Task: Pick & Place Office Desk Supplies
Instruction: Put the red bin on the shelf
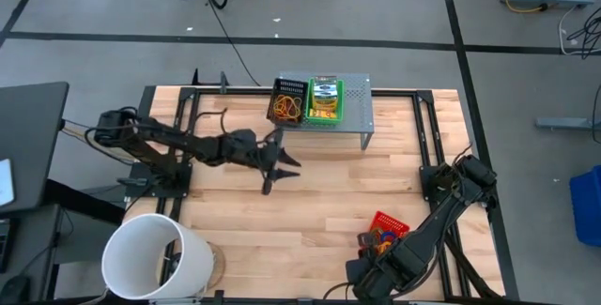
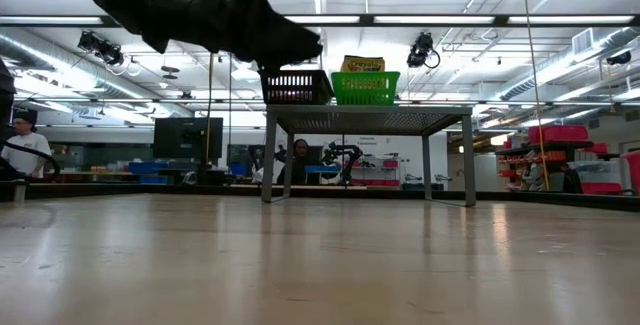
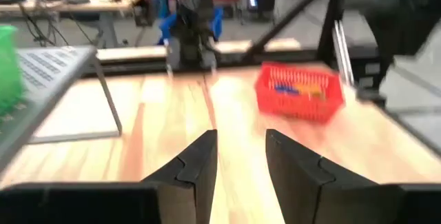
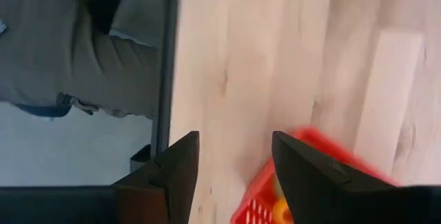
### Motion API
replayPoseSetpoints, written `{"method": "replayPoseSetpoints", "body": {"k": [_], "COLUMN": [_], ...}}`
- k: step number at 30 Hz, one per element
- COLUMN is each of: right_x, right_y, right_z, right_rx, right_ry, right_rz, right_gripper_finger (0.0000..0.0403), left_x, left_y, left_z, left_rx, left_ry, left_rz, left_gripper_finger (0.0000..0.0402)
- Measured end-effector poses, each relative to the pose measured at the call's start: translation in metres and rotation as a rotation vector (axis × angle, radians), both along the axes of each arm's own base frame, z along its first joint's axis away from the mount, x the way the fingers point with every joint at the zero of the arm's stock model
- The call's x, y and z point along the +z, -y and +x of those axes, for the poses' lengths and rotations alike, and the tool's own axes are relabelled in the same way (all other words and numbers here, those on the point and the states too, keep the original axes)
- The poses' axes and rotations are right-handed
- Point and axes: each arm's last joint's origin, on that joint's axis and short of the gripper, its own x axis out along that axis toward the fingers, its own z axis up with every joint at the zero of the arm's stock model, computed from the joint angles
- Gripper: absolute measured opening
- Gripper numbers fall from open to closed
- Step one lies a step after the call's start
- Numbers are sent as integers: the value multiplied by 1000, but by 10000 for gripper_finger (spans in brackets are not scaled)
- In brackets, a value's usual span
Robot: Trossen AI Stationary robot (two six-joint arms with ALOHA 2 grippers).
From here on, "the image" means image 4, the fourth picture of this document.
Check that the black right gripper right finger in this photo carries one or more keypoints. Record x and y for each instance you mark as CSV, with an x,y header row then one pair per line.
x,y
320,189

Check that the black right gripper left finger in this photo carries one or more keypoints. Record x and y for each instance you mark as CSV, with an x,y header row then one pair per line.
x,y
172,182

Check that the red plastic basket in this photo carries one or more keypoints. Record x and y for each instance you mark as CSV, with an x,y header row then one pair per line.
x,y
262,196

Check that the person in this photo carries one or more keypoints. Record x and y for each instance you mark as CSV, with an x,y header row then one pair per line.
x,y
51,62

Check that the black metal rig frame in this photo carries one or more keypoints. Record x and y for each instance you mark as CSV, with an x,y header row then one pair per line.
x,y
165,79

